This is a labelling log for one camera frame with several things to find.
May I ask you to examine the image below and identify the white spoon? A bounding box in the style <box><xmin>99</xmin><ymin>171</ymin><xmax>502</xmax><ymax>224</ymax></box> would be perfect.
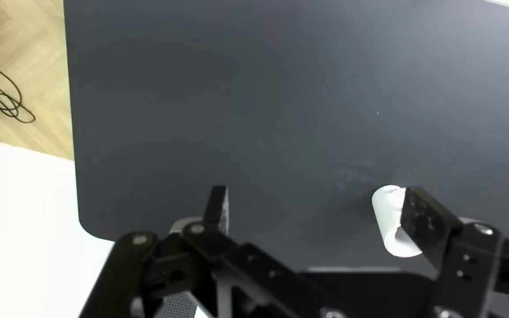
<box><xmin>371</xmin><ymin>186</ymin><xmax>421</xmax><ymax>258</ymax></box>

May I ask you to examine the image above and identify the black cable on floor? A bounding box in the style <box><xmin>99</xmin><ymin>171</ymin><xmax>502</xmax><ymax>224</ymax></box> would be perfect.
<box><xmin>0</xmin><ymin>60</ymin><xmax>37</xmax><ymax>152</ymax></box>

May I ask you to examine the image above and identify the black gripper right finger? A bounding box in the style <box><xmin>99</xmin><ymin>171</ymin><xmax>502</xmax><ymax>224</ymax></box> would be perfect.
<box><xmin>399</xmin><ymin>187</ymin><xmax>463</xmax><ymax>272</ymax></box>

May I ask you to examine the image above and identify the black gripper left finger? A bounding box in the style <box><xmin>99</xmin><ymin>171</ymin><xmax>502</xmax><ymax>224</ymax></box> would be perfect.
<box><xmin>203</xmin><ymin>186</ymin><xmax>230</xmax><ymax>233</ymax></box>

